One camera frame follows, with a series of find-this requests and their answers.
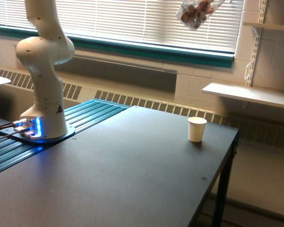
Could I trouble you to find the clear plastic cup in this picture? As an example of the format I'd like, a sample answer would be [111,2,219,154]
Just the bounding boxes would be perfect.
[176,0,225,31]

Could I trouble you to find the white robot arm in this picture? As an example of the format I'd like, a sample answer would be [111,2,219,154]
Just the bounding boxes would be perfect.
[16,0,75,140]

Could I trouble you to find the white paper cup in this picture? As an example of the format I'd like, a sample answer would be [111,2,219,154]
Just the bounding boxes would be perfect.
[188,117,207,142]

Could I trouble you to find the teal window sill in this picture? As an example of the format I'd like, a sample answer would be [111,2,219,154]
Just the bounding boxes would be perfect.
[0,25,235,69]

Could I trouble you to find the white window blinds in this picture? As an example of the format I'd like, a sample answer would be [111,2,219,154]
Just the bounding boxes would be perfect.
[0,0,243,54]

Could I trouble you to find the black table leg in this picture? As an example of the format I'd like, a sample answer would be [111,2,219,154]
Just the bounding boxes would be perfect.
[211,132,240,227]

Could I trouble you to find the baseboard radiator grille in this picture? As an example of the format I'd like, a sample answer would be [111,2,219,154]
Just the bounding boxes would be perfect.
[0,67,284,150]

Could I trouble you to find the black cable at base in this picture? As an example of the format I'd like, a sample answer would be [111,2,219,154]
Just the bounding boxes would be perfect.
[0,121,22,142]

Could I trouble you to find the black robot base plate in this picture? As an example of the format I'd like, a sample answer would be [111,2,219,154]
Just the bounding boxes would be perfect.
[0,124,75,145]

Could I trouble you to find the white lower wall shelf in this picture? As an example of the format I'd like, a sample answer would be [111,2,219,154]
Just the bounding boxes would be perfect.
[202,83,284,108]

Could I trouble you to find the white wall shelf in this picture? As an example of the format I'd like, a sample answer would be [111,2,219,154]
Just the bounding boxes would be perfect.
[243,22,284,31]
[202,83,284,108]

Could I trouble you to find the white upper wall shelf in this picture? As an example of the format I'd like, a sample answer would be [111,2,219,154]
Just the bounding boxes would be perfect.
[243,22,284,31]

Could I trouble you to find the white shelf bracket rail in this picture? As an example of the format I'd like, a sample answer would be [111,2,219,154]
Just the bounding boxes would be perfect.
[243,0,267,87]

